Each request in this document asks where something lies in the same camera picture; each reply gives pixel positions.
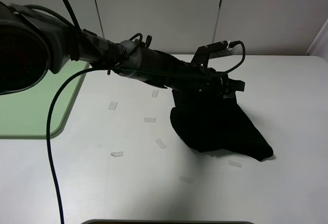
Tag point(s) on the clear tape marker lower centre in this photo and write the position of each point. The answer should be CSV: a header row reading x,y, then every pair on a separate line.
x,y
160,143

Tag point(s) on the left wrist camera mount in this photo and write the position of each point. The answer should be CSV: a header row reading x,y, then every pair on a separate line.
x,y
215,50

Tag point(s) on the light green plastic tray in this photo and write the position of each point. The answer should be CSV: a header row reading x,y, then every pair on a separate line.
x,y
24,114

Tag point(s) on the clear tape marker centre left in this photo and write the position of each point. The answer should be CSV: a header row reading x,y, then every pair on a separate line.
x,y
150,120

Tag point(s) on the clear tape marker lower left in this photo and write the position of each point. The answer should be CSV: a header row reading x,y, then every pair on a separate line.
x,y
117,154

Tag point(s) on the clear tape marker lower right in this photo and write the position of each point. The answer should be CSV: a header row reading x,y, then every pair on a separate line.
x,y
235,164

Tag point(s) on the clear tape marker bottom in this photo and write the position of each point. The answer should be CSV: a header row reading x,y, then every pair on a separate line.
x,y
186,179

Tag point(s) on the clear tape marker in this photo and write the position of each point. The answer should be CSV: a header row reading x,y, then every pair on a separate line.
x,y
155,93
113,105
235,164
160,143
150,120
117,154
186,179

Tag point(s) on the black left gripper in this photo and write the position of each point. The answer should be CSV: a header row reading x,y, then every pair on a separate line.
x,y
195,79

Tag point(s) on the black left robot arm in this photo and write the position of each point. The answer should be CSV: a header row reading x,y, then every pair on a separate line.
x,y
36,40

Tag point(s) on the black short sleeve shirt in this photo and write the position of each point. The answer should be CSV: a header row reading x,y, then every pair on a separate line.
x,y
208,124

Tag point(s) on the clear tape marker middle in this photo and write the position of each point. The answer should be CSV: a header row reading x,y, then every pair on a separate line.
x,y
155,93

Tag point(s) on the clear tape marker far left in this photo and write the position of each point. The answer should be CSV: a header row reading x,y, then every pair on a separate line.
x,y
113,105

